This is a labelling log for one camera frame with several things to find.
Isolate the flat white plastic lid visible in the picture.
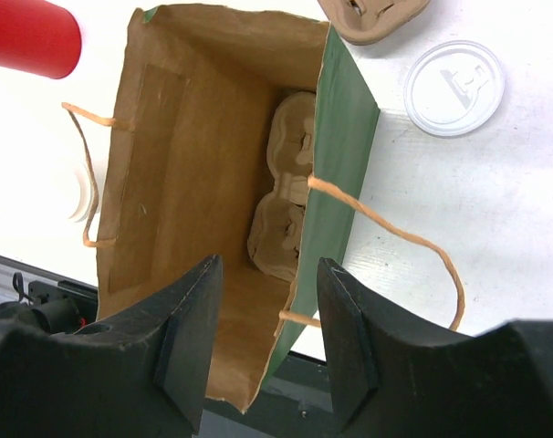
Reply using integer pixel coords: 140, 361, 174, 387
403, 40, 506, 138

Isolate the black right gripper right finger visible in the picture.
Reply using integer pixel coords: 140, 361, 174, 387
317, 258, 553, 437

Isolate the brown pulp cup carrier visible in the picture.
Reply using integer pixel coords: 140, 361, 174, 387
247, 91, 316, 282

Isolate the green brown paper bag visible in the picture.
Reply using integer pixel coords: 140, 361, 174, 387
89, 4, 381, 412

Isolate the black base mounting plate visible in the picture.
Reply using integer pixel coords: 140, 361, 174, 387
0, 256, 337, 437

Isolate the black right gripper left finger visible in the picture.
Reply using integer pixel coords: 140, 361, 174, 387
0, 255, 223, 437

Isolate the white paper coffee cup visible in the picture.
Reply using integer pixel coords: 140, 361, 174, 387
67, 164, 99, 223

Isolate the red straw holder cup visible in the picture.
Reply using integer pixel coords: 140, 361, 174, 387
0, 0, 82, 79

